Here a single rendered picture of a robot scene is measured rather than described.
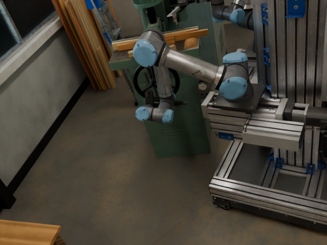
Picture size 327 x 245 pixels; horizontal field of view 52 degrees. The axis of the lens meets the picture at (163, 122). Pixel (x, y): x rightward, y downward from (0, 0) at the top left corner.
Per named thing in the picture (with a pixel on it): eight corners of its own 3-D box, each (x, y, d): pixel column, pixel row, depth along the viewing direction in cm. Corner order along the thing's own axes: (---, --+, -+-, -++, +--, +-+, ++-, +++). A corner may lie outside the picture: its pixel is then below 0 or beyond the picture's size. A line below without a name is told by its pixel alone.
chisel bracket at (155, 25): (150, 39, 220) (147, 26, 215) (153, 30, 231) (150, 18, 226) (161, 37, 219) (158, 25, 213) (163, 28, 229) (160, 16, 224)
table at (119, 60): (107, 78, 218) (104, 70, 214) (117, 56, 241) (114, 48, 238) (200, 63, 205) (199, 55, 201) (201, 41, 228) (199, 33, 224)
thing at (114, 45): (113, 50, 235) (111, 44, 232) (114, 49, 236) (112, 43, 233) (199, 35, 222) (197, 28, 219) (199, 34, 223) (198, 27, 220)
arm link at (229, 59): (249, 71, 172) (247, 46, 163) (248, 85, 162) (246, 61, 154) (226, 72, 175) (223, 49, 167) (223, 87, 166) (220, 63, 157)
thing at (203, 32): (118, 51, 232) (116, 45, 230) (118, 49, 234) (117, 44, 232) (208, 35, 219) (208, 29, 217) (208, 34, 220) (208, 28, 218)
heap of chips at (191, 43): (183, 49, 212) (182, 45, 210) (184, 40, 221) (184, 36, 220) (197, 47, 210) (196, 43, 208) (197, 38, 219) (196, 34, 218)
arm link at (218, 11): (222, 25, 189) (220, 6, 182) (209, 21, 197) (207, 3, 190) (233, 20, 191) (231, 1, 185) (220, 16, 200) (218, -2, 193)
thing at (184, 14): (174, 23, 233) (171, 6, 225) (175, 19, 238) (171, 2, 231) (188, 20, 231) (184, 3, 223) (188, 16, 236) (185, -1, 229)
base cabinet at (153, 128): (155, 158, 273) (130, 85, 230) (162, 114, 317) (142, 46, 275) (211, 153, 263) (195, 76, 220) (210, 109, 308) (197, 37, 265)
